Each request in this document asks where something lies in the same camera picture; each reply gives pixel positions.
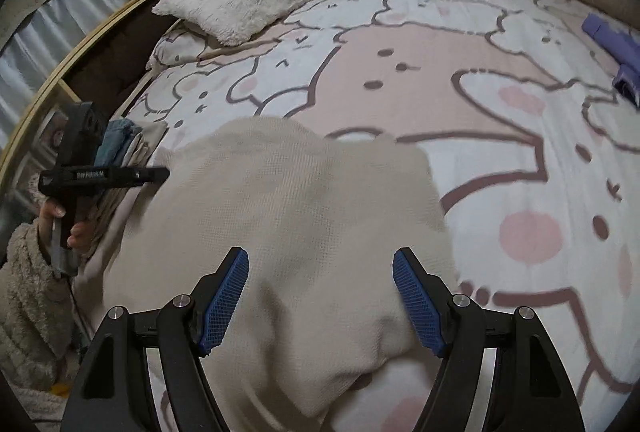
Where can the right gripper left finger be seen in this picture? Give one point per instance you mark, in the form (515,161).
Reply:
(113,392)

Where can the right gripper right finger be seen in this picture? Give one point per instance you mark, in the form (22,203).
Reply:
(530,389)

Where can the beige waffle knit garment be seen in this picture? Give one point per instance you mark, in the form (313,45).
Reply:
(320,221)

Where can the left forearm fleece sleeve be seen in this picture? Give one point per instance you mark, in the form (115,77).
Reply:
(36,329)

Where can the folded clothes stack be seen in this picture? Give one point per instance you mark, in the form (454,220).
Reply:
(125,144)

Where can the person left hand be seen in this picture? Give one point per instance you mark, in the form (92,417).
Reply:
(81,234)

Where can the grey pleated curtain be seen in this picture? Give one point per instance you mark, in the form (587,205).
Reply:
(41,43)

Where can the wooden curved headboard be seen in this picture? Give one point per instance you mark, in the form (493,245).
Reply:
(102,69)

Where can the bear pattern bed sheet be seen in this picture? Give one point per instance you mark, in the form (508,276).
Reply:
(534,157)

